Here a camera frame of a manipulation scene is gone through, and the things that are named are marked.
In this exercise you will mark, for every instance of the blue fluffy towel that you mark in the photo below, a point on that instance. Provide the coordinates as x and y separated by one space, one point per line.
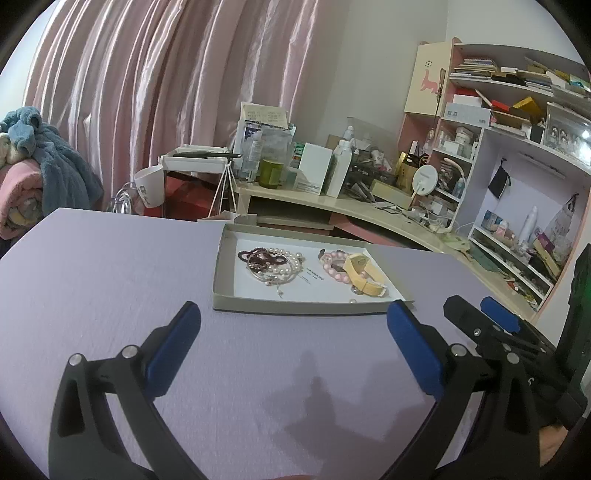
60 166

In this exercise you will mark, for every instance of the black hanging pouch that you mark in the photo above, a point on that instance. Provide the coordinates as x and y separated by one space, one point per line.
498 182

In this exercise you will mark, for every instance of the round white mirror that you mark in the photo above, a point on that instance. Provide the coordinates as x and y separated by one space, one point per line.
424 182

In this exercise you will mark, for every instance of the white spray bottle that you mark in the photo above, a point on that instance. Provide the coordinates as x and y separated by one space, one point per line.
530 226

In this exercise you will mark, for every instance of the clear acrylic organizer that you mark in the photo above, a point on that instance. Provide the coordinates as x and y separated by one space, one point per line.
374 161

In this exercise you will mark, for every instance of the flat cardboard box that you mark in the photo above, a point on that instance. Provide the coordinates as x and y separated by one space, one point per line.
390 191

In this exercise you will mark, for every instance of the white round bottle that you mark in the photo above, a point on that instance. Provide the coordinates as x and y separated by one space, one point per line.
348 134

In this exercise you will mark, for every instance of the pink and white bookshelf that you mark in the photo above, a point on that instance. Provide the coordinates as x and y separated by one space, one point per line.
531 138

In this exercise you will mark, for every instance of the white rectangular bottle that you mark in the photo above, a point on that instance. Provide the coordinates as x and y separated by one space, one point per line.
337 170

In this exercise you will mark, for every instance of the pink satin curtain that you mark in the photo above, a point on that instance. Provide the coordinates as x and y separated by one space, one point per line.
161 83

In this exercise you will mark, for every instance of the pink patterned blanket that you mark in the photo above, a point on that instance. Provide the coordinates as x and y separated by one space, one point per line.
18 203

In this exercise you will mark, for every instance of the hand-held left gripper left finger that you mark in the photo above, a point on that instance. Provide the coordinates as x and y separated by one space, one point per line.
173 346

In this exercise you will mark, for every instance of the gold and black bag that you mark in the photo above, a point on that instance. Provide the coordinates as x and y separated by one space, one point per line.
407 173

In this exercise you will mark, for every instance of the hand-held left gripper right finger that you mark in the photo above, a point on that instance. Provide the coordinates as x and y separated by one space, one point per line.
415 346

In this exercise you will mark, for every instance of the white carton box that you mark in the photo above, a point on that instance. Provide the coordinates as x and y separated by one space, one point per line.
314 170

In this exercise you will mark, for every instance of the yellow green hand fan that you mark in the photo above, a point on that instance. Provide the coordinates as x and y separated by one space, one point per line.
455 242

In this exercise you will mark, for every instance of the green glass jar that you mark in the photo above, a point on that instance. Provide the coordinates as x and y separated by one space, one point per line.
270 175

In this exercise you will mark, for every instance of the cream curved desk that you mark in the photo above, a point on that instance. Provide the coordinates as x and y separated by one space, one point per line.
360 212

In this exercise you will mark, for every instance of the white trolley cart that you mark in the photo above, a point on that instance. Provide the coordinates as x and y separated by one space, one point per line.
198 159

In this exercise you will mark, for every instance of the shallow cardboard tray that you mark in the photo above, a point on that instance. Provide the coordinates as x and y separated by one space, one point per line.
314 295

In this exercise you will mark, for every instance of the white mug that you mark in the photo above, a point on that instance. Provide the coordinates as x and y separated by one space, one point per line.
150 187

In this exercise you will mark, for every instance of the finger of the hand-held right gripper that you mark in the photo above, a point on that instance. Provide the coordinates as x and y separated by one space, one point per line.
461 309
501 314

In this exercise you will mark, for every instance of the printed gift bag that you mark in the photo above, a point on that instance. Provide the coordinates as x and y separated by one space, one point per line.
563 226

